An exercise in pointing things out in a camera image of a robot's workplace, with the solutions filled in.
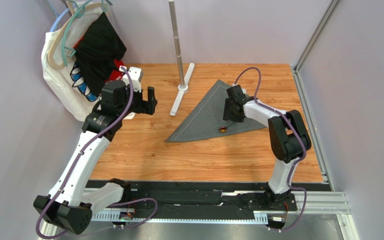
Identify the iridescent metal spoon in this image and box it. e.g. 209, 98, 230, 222
218, 122, 235, 134

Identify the grey cloth napkin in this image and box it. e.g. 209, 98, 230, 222
165, 79, 266, 143

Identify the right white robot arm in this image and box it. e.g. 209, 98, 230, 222
223, 85, 312, 209

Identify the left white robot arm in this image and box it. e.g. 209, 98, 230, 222
33, 80, 158, 235

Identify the red garment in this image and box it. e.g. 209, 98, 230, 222
74, 36, 127, 84

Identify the white stand base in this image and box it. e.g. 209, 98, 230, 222
169, 62, 195, 116

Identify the black garment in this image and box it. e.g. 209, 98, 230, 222
74, 13, 127, 97

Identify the teal clothes hanger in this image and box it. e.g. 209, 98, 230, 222
54, 0, 105, 67

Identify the white T-shirt with print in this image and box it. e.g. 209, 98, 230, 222
41, 6, 136, 122

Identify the beige clothes hanger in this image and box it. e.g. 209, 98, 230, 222
47, 0, 113, 70

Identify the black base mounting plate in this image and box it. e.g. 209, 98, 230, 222
85, 179, 299, 221

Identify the blue clothes hanger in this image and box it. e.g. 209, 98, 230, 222
49, 8, 70, 33

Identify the silver metal stand pole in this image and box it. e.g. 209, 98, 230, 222
168, 0, 186, 90

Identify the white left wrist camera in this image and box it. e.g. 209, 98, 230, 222
119, 65, 144, 93

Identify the aluminium corner post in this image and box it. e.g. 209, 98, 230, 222
293, 0, 342, 73

